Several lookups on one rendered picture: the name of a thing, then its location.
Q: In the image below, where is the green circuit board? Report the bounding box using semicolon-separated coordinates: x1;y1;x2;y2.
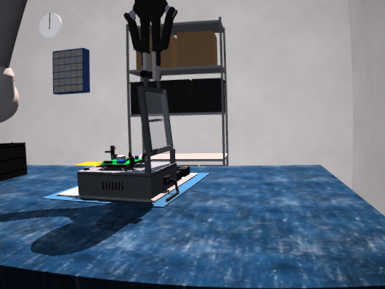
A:
98;155;142;165

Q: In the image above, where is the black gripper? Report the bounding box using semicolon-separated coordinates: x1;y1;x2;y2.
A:
124;0;177;81

